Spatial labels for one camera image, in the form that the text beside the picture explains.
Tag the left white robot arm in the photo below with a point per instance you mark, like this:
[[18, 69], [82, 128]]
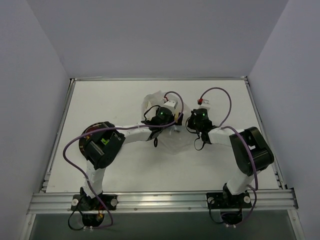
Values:
[[100, 149]]

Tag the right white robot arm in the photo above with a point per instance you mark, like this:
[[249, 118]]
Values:
[[251, 152]]

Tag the green fake lime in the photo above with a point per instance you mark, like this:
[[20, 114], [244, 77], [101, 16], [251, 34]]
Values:
[[104, 141]]

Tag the aluminium front rail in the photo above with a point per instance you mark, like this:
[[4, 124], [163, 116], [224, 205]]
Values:
[[160, 202]]

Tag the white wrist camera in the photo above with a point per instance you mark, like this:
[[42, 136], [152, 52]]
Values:
[[170, 104], [203, 104]]

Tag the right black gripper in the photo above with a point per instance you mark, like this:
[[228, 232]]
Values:
[[191, 120]]

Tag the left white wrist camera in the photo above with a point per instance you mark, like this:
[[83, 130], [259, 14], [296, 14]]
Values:
[[170, 104]]

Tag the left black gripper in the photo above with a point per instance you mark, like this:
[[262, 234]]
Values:
[[177, 118]]

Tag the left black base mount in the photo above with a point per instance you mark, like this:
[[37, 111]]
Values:
[[83, 202]]

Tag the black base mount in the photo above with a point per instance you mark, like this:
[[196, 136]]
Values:
[[222, 200], [83, 202]]

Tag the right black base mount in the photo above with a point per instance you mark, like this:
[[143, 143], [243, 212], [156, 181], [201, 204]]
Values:
[[222, 200]]

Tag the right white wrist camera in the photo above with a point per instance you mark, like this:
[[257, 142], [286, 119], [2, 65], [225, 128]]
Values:
[[203, 104]]

